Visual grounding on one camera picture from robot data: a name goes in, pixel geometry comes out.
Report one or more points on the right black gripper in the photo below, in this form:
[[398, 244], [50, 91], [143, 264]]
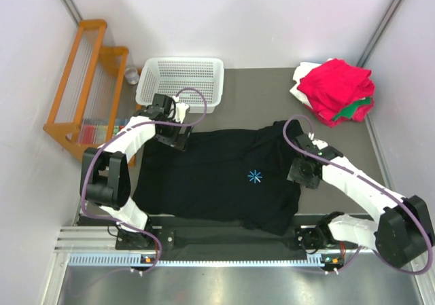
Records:
[[294, 174]]

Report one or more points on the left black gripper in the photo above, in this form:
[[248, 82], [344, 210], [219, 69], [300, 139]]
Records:
[[180, 140]]

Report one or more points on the black t shirt blue logo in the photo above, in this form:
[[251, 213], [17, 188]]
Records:
[[225, 175]]

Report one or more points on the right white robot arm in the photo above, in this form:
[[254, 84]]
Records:
[[398, 230]]

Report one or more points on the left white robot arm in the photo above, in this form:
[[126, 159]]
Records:
[[105, 180]]

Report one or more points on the white plastic perforated basket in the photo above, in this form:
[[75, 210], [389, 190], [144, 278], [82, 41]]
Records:
[[198, 81]]

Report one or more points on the green folded t shirt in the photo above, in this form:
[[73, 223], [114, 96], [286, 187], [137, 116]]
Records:
[[355, 111]]

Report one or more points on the small clear plastic cup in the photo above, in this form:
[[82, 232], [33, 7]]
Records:
[[132, 75]]

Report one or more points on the red folded t shirt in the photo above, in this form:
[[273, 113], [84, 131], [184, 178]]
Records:
[[346, 84]]

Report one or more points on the red box in rack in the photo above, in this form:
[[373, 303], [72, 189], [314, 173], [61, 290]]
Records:
[[94, 131]]

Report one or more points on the orange wooden rack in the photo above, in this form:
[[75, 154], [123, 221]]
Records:
[[92, 86]]

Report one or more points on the white folded t shirt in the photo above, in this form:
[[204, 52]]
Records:
[[308, 77]]

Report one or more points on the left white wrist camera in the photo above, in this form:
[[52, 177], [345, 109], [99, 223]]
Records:
[[180, 110]]

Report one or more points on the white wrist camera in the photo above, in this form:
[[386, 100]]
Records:
[[317, 142], [180, 110]]

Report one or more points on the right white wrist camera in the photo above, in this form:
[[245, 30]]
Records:
[[317, 142]]

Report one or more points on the white slotted cable duct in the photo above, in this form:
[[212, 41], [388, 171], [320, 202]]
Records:
[[137, 260]]

